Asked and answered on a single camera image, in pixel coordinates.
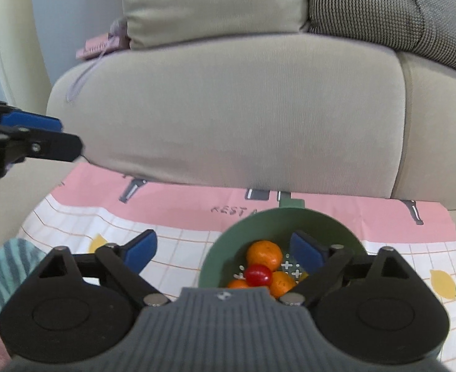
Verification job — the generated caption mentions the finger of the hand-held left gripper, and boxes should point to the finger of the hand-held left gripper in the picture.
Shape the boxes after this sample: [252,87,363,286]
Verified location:
[0,99,63,132]
[0,120,84,177]

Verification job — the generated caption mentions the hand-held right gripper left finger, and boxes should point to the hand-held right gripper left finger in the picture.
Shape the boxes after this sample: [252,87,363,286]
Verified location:
[38,229,170,307]

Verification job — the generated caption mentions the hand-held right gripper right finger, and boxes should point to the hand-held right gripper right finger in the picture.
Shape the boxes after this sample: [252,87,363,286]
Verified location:
[280,230,420,306]

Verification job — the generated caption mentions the red cherry tomato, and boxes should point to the red cherry tomato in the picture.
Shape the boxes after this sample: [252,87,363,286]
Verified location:
[244,264,274,286]

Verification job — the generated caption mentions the green colander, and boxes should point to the green colander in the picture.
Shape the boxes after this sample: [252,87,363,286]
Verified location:
[199,197,368,299]

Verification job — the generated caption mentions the lilac ribbon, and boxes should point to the lilac ribbon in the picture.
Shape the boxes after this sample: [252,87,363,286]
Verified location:
[66,46,110,103]

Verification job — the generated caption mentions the pink checked printed cloth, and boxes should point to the pink checked printed cloth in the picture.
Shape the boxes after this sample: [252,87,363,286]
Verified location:
[17,163,456,372]

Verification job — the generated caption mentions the pink box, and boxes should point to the pink box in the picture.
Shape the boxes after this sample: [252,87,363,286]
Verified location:
[76,33,130,60]

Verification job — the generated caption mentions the purple plush toy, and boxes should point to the purple plush toy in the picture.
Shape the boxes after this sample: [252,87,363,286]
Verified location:
[110,17,130,37]

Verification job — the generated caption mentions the teal striped clothing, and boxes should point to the teal striped clothing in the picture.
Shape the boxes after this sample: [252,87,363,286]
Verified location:
[0,239,48,320]

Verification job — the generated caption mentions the beige sofa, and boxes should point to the beige sofa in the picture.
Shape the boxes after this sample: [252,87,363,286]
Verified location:
[0,33,456,249]

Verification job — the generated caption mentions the beige cushion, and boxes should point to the beige cushion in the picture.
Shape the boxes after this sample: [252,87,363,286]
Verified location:
[119,0,310,50]

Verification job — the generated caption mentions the houndstooth cushion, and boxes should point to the houndstooth cushion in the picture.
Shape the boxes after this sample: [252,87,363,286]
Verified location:
[306,0,456,78]

